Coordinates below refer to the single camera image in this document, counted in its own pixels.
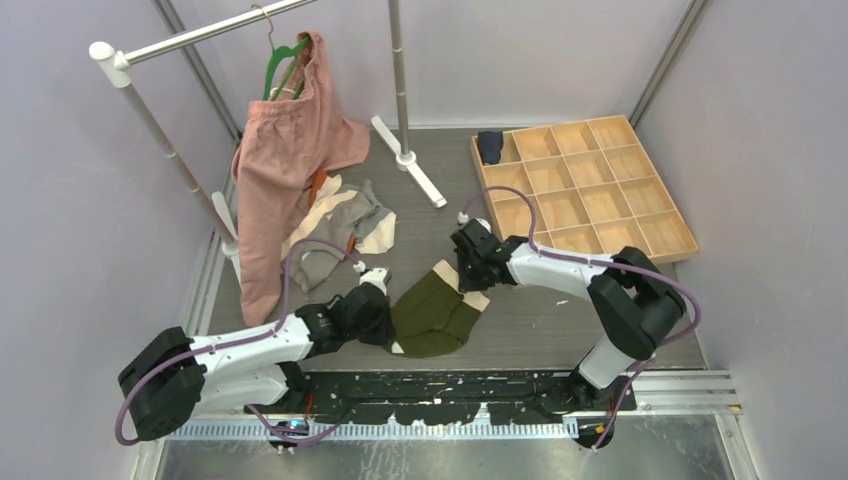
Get olive green underwear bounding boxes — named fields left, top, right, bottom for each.
left=384, top=260, right=490, bottom=358

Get navy underwear cream waistband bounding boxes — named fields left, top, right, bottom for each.
left=477, top=131, right=504, bottom=165

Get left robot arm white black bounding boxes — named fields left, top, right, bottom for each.
left=115, top=281, right=393, bottom=446

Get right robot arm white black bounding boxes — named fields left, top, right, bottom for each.
left=450, top=220, right=687, bottom=409

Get orange underwear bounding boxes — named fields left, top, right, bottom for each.
left=308, top=170, right=328, bottom=207

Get wooden compartment tray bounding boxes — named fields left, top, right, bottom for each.
left=471, top=115, right=699, bottom=264

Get pink trousers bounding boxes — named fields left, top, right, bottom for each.
left=232, top=31, right=370, bottom=327

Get green clothes hanger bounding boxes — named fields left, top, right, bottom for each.
left=251, top=5, right=313, bottom=102

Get white metal clothes rack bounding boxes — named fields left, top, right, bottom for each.
left=89, top=0, right=449, bottom=283

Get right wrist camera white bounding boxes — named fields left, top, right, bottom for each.
left=457, top=211, right=492, bottom=233

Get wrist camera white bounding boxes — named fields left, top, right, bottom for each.
left=359, top=267, right=391, bottom=296
left=457, top=211, right=492, bottom=233

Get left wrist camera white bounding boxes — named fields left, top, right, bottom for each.
left=359, top=267, right=391, bottom=296

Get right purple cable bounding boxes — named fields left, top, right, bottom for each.
left=460, top=185, right=703, bottom=452

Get purple cable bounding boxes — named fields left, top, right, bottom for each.
left=460, top=185, right=703, bottom=452
left=114, top=238, right=367, bottom=448

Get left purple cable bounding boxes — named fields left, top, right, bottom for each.
left=114, top=238, right=367, bottom=448

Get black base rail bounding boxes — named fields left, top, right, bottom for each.
left=259, top=370, right=636, bottom=426

